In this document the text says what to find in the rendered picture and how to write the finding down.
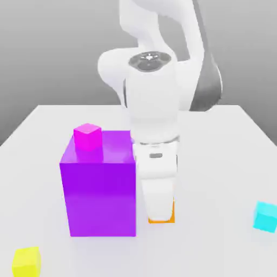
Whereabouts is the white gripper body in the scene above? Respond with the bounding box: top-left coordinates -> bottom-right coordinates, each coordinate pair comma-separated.
131,141 -> 179,181

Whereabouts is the small orange cube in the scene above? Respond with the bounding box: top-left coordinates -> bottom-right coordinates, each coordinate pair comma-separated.
148,196 -> 175,224

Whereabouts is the small magenta cube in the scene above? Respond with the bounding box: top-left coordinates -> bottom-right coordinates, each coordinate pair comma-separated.
73,122 -> 103,151

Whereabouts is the small cyan cube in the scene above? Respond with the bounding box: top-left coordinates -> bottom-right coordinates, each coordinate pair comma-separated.
252,200 -> 277,234

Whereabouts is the small yellow cube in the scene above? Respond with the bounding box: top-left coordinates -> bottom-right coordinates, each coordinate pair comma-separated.
11,246 -> 42,277

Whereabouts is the large purple box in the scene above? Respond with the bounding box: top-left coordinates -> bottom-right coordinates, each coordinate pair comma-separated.
59,130 -> 137,238

